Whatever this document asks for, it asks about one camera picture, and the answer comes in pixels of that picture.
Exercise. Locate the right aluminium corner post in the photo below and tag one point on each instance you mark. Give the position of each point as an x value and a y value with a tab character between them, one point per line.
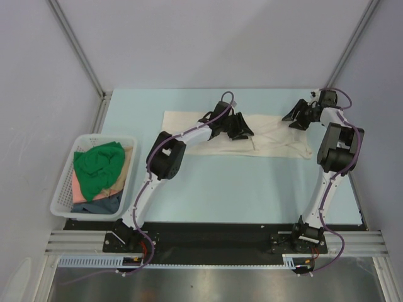
358	32

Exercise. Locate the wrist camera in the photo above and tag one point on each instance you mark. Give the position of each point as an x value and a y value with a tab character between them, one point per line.
324	98
221	111

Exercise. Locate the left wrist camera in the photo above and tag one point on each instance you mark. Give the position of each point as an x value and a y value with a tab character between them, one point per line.
221	111

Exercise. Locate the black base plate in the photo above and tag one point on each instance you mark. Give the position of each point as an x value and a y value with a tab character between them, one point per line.
210	244

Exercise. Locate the aluminium frame rail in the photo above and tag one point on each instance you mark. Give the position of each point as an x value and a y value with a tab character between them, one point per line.
89	242

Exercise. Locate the white plastic laundry basket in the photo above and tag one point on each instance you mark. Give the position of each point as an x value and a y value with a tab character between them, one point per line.
62	201

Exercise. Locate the aluminium corner post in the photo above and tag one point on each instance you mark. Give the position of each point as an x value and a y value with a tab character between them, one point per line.
71	37
358	32

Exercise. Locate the pink t shirt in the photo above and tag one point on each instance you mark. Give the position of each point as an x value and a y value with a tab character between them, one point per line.
77	196

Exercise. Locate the cream t shirt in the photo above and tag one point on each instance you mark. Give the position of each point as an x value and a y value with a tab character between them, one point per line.
272	138

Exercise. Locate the green t shirt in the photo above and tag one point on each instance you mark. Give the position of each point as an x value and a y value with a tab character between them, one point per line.
98	168

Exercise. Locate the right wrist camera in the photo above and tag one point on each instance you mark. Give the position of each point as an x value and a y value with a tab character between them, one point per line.
324	98

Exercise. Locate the left aluminium corner post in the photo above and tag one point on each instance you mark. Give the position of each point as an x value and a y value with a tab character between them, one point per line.
71	37

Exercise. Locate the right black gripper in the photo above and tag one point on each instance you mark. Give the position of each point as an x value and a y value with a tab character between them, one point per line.
303	113

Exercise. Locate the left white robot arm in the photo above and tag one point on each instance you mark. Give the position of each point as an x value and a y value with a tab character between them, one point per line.
163	163

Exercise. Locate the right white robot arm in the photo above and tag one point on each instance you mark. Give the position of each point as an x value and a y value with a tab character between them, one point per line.
337	156

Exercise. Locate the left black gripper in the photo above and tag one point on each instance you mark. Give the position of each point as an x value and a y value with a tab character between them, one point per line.
242	131

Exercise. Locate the beige t shirt in basket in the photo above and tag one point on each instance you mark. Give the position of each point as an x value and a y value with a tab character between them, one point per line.
120	182

